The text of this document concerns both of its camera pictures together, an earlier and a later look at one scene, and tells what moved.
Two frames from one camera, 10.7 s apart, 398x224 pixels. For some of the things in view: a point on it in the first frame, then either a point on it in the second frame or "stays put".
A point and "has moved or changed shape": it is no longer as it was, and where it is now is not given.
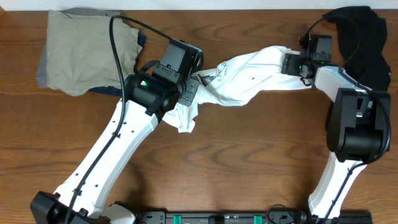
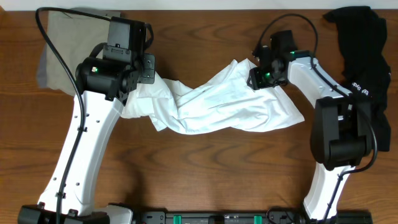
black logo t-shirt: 363,35 stays put
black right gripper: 288,65 -> 255,80
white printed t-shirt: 236,80 has moved or changed shape
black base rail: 255,217 stays put
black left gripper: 191,84 -> 147,74
